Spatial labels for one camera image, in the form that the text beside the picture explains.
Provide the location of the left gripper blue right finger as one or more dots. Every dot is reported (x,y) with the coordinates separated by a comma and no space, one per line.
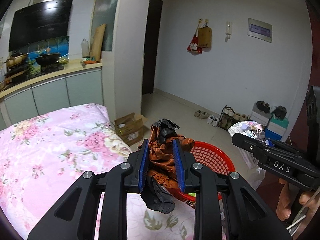
(179,164)

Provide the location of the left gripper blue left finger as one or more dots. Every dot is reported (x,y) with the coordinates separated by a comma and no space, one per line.
(143,159)

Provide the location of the brown and black bag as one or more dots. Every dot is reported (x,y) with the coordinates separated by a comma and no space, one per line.
(162,172)

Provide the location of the white plastic bag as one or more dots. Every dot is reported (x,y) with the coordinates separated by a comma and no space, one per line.
(252,132)

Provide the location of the person's right hand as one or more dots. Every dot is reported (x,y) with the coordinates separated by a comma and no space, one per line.
(283,208)

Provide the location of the stacked shoe boxes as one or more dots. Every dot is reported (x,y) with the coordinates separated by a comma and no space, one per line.
(274,127)

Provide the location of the red plastic mesh basket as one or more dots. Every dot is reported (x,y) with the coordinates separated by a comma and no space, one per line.
(212,157)

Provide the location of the cardboard box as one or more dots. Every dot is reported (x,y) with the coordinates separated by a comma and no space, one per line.
(130,128)

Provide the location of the black shoe rack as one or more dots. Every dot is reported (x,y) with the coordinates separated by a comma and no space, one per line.
(229,117)

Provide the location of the pink floral quilt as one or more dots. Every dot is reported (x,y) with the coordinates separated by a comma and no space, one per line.
(43,156)

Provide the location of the red hanging ornament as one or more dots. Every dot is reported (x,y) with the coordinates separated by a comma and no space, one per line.
(193,47)

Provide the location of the wooden cutting board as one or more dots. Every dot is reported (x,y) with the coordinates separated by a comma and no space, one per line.
(98,42)

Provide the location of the white plastic jug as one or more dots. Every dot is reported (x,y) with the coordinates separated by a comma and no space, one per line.
(85,48)

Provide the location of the brown hanging paper bag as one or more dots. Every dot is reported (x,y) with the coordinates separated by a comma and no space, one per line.
(205,36)

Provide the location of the black wok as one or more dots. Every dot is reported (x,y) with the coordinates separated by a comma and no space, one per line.
(47,59)

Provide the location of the white intercom phone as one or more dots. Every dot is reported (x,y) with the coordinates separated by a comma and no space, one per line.
(228,31)

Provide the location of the golden pan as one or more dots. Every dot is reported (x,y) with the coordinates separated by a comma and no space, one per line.
(15,59)

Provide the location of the black range hood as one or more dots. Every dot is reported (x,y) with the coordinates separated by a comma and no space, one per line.
(40,21)

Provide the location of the grey wall panel box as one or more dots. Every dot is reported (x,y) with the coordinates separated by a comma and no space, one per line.
(260,30)

